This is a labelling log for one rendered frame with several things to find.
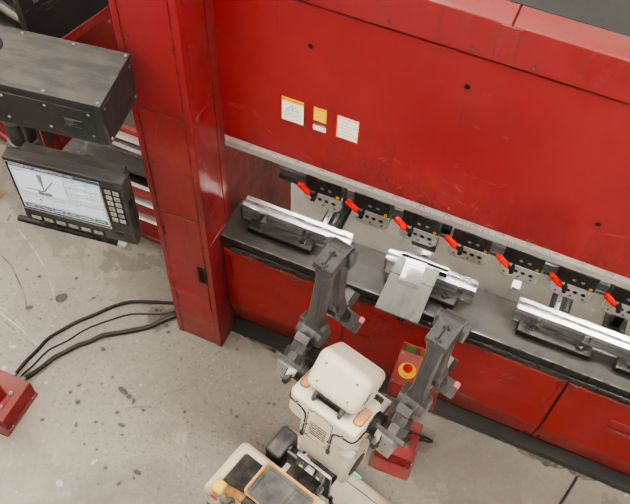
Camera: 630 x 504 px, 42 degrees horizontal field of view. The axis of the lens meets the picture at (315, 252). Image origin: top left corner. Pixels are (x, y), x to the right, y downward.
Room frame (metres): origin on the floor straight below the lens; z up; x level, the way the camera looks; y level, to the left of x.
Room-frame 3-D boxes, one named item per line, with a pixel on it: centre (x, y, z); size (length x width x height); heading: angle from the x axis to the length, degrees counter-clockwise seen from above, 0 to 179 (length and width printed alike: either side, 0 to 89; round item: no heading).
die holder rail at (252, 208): (2.10, 0.08, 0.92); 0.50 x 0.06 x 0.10; 69
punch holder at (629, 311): (1.62, -1.15, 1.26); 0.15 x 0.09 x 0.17; 69
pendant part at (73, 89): (1.94, 0.90, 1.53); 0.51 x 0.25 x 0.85; 77
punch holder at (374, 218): (1.98, -0.22, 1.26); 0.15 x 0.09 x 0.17; 69
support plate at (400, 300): (1.76, -0.38, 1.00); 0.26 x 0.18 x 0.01; 159
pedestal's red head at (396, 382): (1.51, -0.44, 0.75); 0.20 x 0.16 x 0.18; 71
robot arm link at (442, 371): (1.27, -0.43, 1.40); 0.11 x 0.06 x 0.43; 55
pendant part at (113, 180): (1.84, 0.87, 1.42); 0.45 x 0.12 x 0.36; 77
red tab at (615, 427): (1.38, -1.33, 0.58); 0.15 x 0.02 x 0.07; 69
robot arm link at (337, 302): (1.52, -0.08, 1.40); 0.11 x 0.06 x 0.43; 55
